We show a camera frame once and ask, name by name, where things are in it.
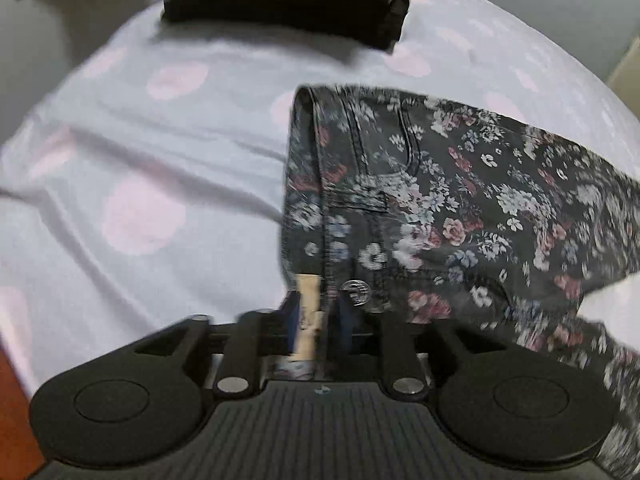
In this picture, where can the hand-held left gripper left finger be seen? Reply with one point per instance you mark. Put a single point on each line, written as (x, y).
(294, 322)

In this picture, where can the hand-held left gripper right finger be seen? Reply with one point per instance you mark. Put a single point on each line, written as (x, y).
(346, 316)

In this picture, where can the dark floral pants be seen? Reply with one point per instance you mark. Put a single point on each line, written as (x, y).
(450, 200)

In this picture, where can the polka dot bed sheet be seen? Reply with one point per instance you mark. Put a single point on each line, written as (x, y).
(165, 160)

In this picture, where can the black folded pants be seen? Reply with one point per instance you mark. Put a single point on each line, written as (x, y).
(280, 15)

